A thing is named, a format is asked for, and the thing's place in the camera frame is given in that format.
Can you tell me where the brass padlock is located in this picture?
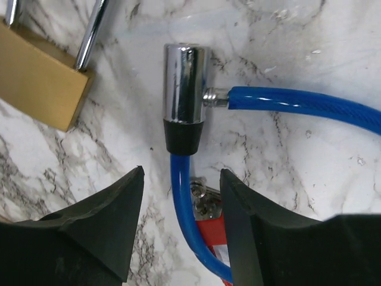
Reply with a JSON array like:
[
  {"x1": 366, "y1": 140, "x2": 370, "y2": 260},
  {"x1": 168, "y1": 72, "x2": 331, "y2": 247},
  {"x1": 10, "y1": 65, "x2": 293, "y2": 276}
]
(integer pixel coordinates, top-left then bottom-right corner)
[{"x1": 1, "y1": 1, "x2": 109, "y2": 132}]

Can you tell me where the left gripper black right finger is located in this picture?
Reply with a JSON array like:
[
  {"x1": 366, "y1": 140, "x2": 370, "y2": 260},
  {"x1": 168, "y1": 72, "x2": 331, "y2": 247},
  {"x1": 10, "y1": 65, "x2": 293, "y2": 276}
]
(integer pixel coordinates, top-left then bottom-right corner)
[{"x1": 220, "y1": 169, "x2": 380, "y2": 285}]

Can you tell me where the red cable seal lock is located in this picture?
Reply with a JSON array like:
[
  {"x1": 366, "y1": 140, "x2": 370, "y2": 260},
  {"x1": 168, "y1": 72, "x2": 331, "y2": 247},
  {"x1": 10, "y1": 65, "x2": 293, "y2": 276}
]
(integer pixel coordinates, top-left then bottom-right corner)
[{"x1": 195, "y1": 216, "x2": 232, "y2": 282}]

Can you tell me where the blue cable lock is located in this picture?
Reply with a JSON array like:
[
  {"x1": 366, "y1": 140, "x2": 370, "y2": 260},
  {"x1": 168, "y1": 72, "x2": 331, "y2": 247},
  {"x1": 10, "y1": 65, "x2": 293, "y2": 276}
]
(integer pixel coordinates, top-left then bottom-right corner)
[{"x1": 163, "y1": 43, "x2": 380, "y2": 285}]

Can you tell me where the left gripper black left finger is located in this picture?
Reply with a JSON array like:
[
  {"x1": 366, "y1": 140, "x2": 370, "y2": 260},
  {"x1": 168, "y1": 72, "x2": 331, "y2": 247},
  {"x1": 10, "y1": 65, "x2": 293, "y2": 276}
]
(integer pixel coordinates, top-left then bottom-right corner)
[{"x1": 1, "y1": 166, "x2": 144, "y2": 285}]

